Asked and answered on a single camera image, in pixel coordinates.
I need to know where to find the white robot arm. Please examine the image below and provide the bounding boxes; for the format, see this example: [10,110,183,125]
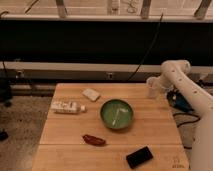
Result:
[158,60,213,171]

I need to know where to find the black rectangular sponge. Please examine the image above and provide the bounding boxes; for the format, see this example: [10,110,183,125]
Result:
[126,147,153,169]

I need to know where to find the white spoon in bowl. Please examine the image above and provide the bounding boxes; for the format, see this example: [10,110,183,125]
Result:
[112,109,128,126]

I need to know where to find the black floor cables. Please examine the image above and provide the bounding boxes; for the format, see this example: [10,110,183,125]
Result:
[172,111,202,150]

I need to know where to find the black hanging cable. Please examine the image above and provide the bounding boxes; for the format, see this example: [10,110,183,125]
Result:
[126,13,165,83]

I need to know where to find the green bowl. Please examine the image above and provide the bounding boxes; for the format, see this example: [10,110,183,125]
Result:
[100,99,134,130]

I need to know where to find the clear plastic bottle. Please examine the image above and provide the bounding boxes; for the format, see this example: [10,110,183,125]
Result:
[51,101,86,114]

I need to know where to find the blue box on floor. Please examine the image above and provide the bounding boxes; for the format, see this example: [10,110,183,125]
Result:
[166,91,193,112]

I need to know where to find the red chili pepper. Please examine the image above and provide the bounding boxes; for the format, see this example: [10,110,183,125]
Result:
[83,134,106,146]

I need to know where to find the white soap bar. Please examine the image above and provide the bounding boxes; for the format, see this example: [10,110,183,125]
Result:
[82,88,100,102]

